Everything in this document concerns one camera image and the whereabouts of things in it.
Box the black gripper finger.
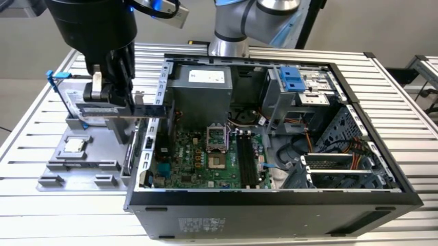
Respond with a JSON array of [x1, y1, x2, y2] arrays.
[[118, 43, 138, 118], [82, 50, 130, 118]]

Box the black RAM slot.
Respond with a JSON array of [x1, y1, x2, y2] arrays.
[[249, 130, 261, 190], [237, 130, 249, 190], [245, 130, 257, 190], [241, 130, 253, 190]]

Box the hard disk in blue carrier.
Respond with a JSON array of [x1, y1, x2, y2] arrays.
[[46, 70, 107, 128]]

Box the silver CPU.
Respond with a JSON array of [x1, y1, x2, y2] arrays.
[[64, 139, 87, 153]]

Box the grey parts rack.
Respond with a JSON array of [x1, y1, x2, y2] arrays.
[[36, 97, 151, 193]]

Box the grey power supply unit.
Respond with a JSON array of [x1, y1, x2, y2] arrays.
[[167, 65, 234, 130]]

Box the graphics card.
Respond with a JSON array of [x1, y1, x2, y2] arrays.
[[122, 90, 148, 178]]

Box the metal socket cover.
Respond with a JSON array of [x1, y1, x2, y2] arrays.
[[206, 125, 230, 152]]

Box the blue port block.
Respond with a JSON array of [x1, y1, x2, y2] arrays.
[[156, 163, 172, 178]]

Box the round chassis speaker disc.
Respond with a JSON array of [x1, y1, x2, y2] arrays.
[[235, 109, 261, 126]]

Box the CPU socket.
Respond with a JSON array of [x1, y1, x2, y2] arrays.
[[207, 153, 227, 170]]

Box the green motherboard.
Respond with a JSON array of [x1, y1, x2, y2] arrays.
[[152, 128, 275, 190]]

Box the grey metal drive cage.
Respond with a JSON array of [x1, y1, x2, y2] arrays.
[[262, 65, 345, 135]]

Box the black PC case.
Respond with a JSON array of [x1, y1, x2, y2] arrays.
[[123, 53, 425, 240]]

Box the metal disk bay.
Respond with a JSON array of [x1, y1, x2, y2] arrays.
[[283, 152, 393, 190]]

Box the neighbouring metal table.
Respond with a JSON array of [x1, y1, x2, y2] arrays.
[[403, 54, 438, 90]]

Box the black camera cable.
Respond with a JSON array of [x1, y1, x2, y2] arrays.
[[135, 0, 182, 20]]

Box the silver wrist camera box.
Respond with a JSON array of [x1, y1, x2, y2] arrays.
[[0, 0, 47, 18], [142, 0, 191, 29]]

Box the power supply wire bundle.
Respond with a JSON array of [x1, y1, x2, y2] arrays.
[[227, 118, 261, 128]]

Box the blue plastic drive bracket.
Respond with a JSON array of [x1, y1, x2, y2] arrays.
[[279, 66, 306, 92]]

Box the black looped cable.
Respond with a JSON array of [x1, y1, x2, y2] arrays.
[[275, 139, 311, 170]]

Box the black upright frame post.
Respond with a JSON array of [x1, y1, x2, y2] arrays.
[[301, 0, 327, 50]]

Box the orange wire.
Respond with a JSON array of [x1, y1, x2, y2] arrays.
[[294, 115, 314, 154]]

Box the coloured wire bundle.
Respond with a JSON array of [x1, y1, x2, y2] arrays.
[[342, 137, 370, 171]]

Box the black hanging cables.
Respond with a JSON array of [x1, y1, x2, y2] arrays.
[[414, 86, 438, 115]]

